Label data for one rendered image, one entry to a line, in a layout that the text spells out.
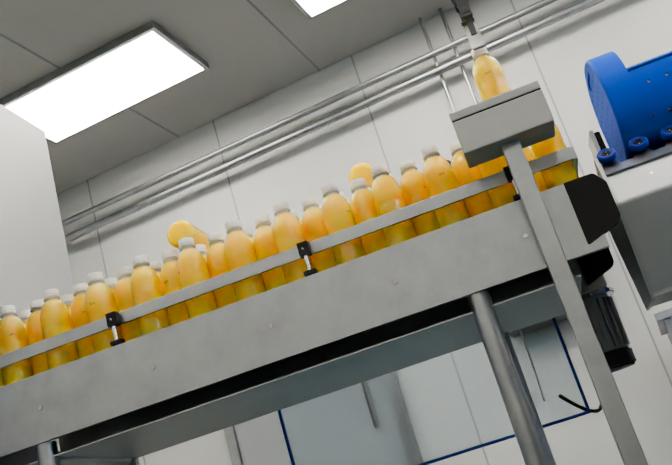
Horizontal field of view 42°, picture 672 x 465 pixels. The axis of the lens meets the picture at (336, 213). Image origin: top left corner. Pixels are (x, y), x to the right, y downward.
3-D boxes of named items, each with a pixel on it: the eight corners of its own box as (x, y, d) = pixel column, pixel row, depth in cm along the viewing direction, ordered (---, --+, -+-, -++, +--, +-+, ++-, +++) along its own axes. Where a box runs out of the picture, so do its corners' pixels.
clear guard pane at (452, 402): (587, 410, 223) (521, 237, 240) (303, 500, 236) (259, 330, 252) (587, 410, 224) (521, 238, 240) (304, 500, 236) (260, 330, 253)
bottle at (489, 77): (495, 132, 212) (469, 68, 218) (523, 121, 210) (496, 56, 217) (491, 122, 205) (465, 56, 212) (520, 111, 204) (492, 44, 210)
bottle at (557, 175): (544, 196, 198) (516, 125, 204) (569, 193, 201) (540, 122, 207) (561, 183, 192) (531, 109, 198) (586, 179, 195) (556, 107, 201)
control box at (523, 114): (554, 120, 183) (537, 78, 186) (463, 154, 186) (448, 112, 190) (556, 136, 192) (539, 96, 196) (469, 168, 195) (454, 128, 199)
